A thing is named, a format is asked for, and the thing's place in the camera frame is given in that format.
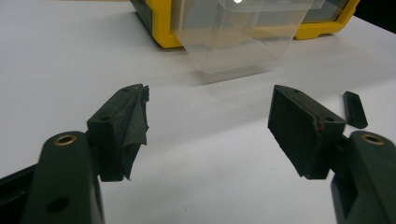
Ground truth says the small black plastic part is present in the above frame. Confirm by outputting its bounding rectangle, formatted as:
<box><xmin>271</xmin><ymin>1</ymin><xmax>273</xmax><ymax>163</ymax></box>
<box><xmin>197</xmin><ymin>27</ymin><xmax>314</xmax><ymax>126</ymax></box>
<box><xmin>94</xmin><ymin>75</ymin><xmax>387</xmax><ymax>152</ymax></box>
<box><xmin>342</xmin><ymin>91</ymin><xmax>369</xmax><ymax>130</ymax></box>

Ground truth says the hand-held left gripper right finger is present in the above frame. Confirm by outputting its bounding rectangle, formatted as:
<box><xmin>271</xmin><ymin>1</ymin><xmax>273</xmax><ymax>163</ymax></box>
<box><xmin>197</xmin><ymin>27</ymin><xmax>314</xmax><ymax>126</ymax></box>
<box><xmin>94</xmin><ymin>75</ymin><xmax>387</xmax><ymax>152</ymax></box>
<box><xmin>267</xmin><ymin>84</ymin><xmax>396</xmax><ymax>224</ymax></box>

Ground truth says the yellow black storage cabinet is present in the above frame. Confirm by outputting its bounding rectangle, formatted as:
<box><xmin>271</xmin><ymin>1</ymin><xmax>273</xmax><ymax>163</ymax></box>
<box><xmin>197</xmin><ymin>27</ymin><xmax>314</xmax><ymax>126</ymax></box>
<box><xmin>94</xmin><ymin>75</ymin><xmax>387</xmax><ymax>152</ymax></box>
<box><xmin>130</xmin><ymin>0</ymin><xmax>361</xmax><ymax>49</ymax></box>

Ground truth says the clear plastic drawer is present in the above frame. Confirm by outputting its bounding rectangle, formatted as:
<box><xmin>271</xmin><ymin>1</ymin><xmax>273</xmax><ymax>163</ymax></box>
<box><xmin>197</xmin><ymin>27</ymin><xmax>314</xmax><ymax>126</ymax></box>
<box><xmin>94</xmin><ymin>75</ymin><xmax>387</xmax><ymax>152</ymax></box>
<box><xmin>170</xmin><ymin>0</ymin><xmax>314</xmax><ymax>75</ymax></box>

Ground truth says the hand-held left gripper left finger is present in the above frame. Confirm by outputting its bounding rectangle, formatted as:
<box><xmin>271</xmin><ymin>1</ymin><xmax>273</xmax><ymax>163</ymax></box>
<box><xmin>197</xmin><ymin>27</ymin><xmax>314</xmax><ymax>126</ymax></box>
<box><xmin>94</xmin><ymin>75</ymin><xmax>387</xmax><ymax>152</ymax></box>
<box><xmin>21</xmin><ymin>83</ymin><xmax>150</xmax><ymax>224</ymax></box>

